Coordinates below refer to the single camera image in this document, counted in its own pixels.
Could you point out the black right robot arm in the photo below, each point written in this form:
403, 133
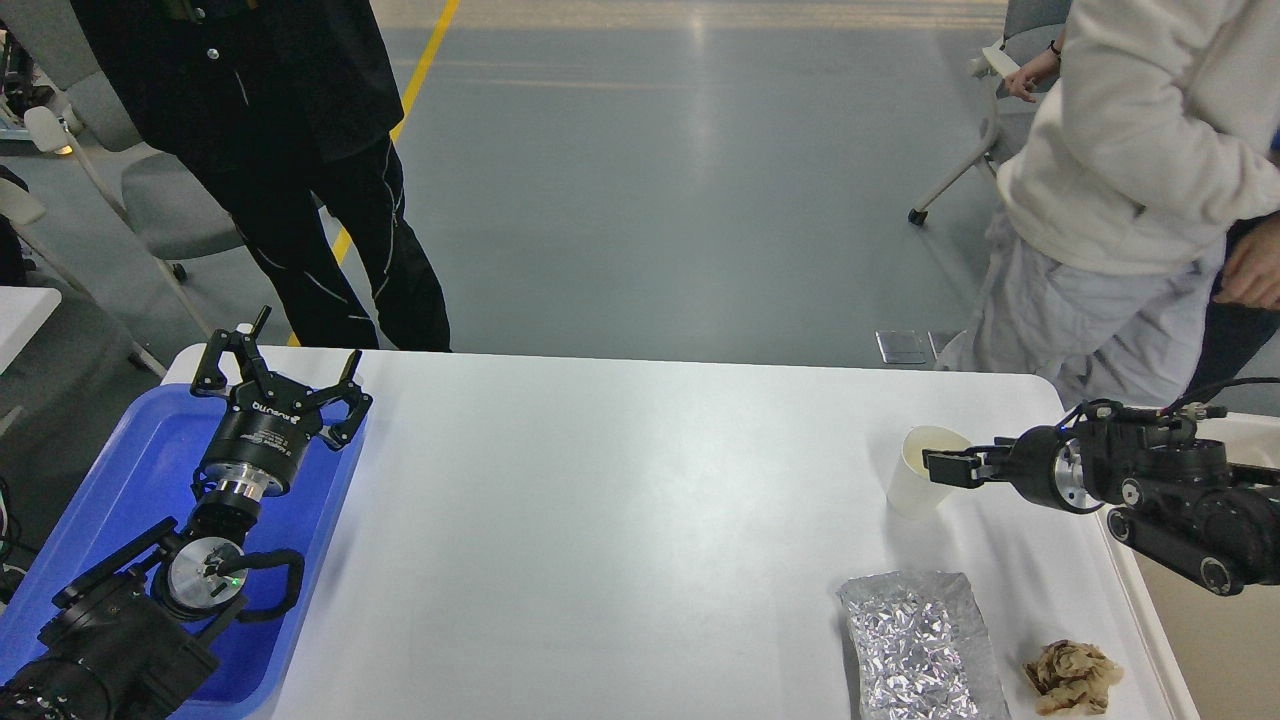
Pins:
1169, 494

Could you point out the crumpled brown paper ball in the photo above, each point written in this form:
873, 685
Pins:
1072, 679

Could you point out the crumpled aluminium foil sheet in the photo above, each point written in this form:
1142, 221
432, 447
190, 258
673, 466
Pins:
922, 647

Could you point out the metal floor plate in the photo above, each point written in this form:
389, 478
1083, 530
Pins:
901, 348
937, 341

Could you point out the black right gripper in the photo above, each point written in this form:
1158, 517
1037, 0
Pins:
1042, 465

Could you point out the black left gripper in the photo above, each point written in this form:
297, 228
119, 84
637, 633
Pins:
262, 432

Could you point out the white paper cup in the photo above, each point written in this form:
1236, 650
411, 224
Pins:
910, 491

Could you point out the grey chair left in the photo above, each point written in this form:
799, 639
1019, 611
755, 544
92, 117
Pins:
172, 216

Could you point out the left metal floor plate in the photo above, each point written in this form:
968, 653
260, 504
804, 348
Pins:
901, 348

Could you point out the right metal floor plate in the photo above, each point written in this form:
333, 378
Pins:
937, 341

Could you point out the white side table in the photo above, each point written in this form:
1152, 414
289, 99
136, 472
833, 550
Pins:
23, 311

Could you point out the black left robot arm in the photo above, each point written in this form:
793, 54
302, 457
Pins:
177, 582

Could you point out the person in white hoodie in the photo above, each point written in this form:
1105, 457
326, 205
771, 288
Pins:
1113, 216

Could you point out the person in black clothes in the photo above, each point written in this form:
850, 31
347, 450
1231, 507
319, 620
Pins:
283, 110

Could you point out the person in dark jeans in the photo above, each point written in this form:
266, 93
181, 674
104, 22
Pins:
1242, 315

